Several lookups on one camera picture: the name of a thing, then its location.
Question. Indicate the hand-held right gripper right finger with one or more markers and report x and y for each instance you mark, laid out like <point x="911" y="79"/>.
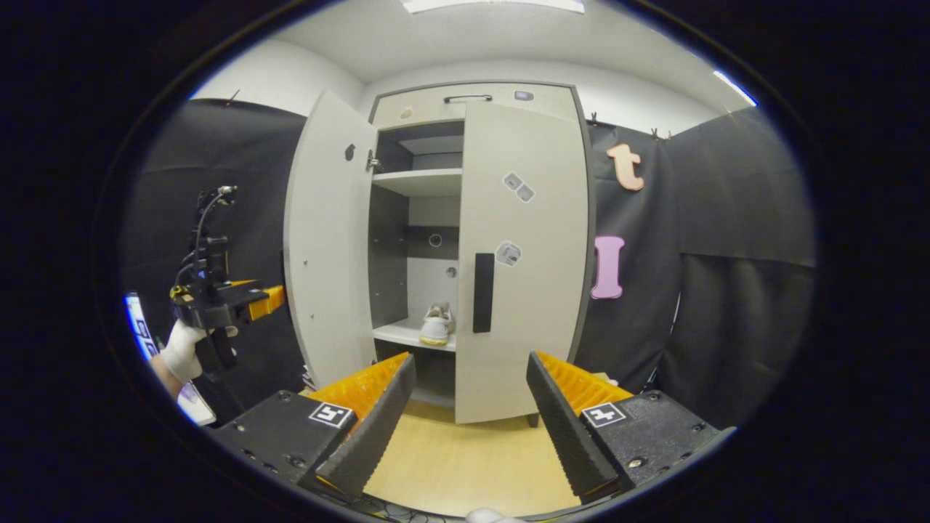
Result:
<point x="567" y="428"/>

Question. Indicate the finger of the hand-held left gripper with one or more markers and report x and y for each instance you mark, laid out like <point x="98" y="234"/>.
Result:
<point x="265" y="301"/>

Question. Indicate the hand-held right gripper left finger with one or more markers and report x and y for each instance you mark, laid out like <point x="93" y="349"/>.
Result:
<point x="374" y="428"/>

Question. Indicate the grey cabinet door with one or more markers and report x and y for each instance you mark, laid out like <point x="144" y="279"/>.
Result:
<point x="327" y="240"/>
<point x="538" y="327"/>

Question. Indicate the grey shoe cabinet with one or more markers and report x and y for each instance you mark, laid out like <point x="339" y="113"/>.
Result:
<point x="392" y="254"/>

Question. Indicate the light grey cabinet shelf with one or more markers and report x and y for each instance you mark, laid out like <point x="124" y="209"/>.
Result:
<point x="396" y="334"/>
<point x="421" y="181"/>

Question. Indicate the grey cabinet drawer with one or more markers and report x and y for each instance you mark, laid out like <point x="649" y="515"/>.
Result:
<point x="472" y="102"/>

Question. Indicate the black backdrop cloth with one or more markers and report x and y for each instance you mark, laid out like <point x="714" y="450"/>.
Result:
<point x="726" y="218"/>
<point x="254" y="218"/>

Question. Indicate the white paper sheet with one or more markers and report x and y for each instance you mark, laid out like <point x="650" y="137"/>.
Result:
<point x="197" y="407"/>

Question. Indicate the large ceiling light panel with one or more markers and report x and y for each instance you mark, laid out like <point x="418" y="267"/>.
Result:
<point x="494" y="4"/>

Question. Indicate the small ceiling light panel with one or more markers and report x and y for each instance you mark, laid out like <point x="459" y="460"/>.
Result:
<point x="735" y="88"/>

